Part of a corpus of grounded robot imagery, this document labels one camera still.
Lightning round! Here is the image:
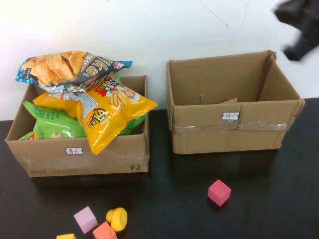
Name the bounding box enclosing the blue ridged chips bag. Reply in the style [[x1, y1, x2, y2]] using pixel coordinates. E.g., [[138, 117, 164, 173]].
[[15, 51, 134, 94]]

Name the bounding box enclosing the yellow mushroom-shaped toy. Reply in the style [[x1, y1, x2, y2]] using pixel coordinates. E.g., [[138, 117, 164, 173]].
[[106, 207, 128, 233]]

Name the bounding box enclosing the yellow fries snack bag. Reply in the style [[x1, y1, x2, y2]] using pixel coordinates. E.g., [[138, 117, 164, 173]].
[[32, 76, 159, 156]]

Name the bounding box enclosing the small green yellow chips bag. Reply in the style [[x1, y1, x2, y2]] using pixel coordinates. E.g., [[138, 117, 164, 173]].
[[17, 131, 38, 141]]

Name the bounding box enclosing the red foam cube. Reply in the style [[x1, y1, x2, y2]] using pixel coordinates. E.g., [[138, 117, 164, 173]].
[[207, 179, 232, 207]]

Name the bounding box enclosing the light pink foam cube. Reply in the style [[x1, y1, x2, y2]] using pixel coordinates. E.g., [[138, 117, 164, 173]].
[[73, 206, 99, 235]]

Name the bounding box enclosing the orange foam cube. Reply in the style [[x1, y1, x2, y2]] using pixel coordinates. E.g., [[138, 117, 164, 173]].
[[92, 221, 118, 239]]

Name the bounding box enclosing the taped open cardboard box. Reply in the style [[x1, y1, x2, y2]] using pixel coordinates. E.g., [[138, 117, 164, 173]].
[[166, 50, 306, 154]]

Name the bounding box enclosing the cardboard box with F2 print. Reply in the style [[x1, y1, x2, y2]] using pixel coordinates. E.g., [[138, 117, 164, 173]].
[[4, 75, 150, 178]]

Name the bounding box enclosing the large green snack bag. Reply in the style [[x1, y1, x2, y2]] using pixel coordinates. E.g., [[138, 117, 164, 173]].
[[22, 101, 87, 140]]

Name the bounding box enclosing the brown snack packet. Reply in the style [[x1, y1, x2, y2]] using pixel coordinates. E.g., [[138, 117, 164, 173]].
[[218, 97, 239, 105]]

